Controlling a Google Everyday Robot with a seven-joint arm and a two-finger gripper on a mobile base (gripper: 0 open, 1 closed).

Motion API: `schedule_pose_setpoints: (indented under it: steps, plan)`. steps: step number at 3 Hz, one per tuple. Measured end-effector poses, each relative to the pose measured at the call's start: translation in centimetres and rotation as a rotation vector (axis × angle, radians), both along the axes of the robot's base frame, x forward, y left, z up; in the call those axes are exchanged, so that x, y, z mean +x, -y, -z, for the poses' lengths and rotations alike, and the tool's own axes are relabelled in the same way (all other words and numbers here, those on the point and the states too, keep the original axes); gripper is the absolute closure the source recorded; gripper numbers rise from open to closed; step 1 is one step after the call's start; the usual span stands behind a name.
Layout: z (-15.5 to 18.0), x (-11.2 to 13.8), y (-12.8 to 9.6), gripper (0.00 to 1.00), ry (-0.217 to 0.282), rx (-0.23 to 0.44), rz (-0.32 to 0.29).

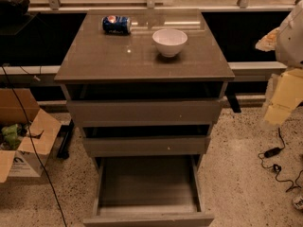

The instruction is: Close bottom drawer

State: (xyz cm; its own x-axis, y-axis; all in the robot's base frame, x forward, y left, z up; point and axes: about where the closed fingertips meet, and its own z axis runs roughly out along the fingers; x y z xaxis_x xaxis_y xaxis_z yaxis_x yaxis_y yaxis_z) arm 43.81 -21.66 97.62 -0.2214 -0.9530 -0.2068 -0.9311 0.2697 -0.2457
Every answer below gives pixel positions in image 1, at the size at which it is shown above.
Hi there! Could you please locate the grey bottom drawer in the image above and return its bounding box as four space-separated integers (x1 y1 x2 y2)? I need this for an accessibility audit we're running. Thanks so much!
83 155 214 227

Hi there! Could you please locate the grey top drawer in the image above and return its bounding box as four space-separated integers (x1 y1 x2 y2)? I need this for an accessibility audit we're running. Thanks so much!
67 99 222 127

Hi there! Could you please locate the black table leg right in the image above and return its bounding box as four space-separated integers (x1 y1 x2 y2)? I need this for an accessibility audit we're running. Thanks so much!
225 83 241 114

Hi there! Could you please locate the blue soda can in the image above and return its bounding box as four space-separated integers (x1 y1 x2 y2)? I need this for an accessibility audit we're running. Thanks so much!
101 15 132 34

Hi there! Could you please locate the black power adapter with cable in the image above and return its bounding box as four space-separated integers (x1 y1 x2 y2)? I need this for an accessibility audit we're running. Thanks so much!
257 127 303 193

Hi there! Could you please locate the black object on shelf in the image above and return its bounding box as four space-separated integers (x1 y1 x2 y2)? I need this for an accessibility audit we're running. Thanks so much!
0 0 30 16

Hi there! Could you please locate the black floor cable left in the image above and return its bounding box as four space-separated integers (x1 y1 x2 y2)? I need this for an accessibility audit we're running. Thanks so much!
1 63 68 227

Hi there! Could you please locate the green bag in box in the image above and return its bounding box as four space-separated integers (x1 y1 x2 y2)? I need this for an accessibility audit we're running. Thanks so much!
0 124 22 150

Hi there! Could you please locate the white bowl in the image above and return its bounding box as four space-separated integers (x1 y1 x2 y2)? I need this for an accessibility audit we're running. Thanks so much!
152 28 187 58

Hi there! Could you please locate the cardboard box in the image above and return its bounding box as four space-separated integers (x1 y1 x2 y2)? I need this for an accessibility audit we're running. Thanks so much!
0 89 62 183

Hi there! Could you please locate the grey drawer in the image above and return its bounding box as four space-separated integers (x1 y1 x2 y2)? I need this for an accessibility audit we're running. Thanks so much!
67 99 222 127
83 155 214 227
83 125 210 156

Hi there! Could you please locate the grey middle drawer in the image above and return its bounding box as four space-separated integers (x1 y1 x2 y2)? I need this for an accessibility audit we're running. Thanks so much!
83 125 210 156

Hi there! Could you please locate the grey drawer cabinet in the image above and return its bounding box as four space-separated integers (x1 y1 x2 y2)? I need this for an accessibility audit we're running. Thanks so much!
54 9 236 172

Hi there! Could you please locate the black table leg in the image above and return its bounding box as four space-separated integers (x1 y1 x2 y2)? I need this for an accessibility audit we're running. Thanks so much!
225 83 241 114
57 120 75 160

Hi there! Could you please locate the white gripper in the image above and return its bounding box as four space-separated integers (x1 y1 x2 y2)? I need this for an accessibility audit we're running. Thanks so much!
262 68 303 126

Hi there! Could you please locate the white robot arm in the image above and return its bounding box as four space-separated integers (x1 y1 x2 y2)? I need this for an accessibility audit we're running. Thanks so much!
255 1 303 126

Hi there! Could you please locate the black table leg left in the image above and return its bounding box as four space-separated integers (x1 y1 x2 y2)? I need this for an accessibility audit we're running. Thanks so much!
57 120 75 160

